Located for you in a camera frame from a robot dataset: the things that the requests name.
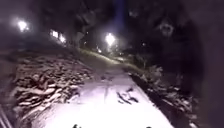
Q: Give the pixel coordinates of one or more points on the street lamp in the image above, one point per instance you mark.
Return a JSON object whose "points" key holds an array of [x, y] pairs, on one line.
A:
{"points": [[110, 39], [22, 25]]}

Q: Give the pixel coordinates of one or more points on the building with lit windows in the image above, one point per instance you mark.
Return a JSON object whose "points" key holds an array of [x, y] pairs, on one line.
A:
{"points": [[57, 36]]}

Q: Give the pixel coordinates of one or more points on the leaf-covered ground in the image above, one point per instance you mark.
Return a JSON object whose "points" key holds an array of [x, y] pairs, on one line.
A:
{"points": [[43, 83]]}

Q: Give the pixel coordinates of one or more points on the leaf-strewn verge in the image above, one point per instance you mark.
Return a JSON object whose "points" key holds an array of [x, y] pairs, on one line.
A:
{"points": [[166, 96]]}

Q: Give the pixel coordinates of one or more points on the pale paved path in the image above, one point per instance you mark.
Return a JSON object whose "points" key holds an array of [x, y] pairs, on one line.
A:
{"points": [[110, 110]]}

